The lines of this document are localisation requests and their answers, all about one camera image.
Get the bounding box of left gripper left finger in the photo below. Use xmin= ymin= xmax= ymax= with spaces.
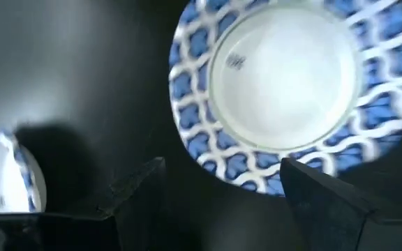
xmin=96 ymin=156 xmax=168 ymax=251

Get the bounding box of blue white patterned paper bowl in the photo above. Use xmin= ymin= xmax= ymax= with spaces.
xmin=0 ymin=121 xmax=47 ymax=214
xmin=167 ymin=0 xmax=402 ymax=197

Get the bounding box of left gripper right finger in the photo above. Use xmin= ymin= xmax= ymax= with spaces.
xmin=279 ymin=156 xmax=375 ymax=251

